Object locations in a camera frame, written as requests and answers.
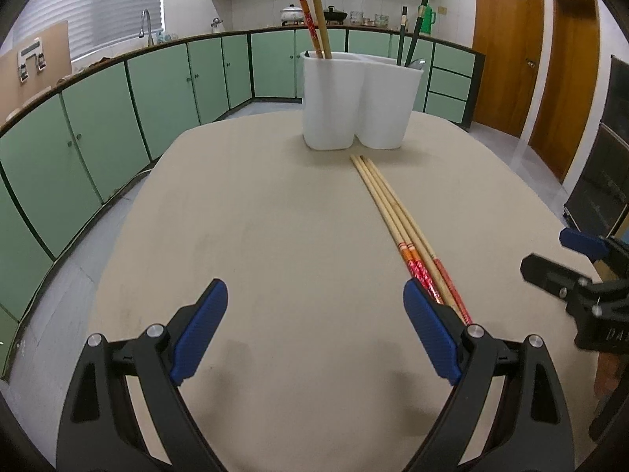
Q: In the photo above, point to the black wok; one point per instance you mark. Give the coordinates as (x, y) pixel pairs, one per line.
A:
(336, 15)

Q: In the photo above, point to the white two-compartment utensil holder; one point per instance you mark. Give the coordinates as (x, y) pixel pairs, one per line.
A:
(344, 103)

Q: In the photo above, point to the silver cooking pot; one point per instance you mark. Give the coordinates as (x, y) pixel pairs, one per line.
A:
(292, 14)

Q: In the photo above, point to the black cabinet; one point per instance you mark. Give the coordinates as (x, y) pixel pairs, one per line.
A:
(604, 157)

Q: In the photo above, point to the black chopstick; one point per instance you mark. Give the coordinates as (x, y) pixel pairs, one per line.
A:
(402, 34)
(416, 29)

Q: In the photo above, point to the white device on board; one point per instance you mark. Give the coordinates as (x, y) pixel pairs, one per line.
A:
(30, 51)

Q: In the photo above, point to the cardboard box with device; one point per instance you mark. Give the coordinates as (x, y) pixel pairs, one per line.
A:
(54, 44)

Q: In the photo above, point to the metal sink faucet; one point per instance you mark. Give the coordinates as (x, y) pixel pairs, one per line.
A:
(146, 22)

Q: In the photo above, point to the small metal kettle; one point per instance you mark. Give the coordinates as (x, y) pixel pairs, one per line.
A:
(216, 24)

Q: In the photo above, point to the white window blind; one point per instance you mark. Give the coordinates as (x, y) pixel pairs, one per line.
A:
(98, 5)

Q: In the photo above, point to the bamboo chopstick with red end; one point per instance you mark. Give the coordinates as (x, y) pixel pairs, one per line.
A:
(390, 196)
(307, 14)
(375, 196)
(383, 196)
(319, 14)

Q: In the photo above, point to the wooden door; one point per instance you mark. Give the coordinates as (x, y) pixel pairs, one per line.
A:
(506, 49)
(565, 83)

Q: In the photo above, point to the glass jar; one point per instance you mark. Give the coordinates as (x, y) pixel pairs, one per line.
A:
(381, 20)

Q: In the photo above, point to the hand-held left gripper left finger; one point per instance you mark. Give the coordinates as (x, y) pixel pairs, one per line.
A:
(201, 329)

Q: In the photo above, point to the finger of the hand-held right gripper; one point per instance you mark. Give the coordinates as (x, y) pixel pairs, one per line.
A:
(545, 270)
(585, 242)

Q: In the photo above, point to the green thermos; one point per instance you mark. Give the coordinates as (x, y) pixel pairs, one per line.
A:
(429, 19)

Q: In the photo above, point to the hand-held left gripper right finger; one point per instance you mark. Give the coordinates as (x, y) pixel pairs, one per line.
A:
(432, 334)

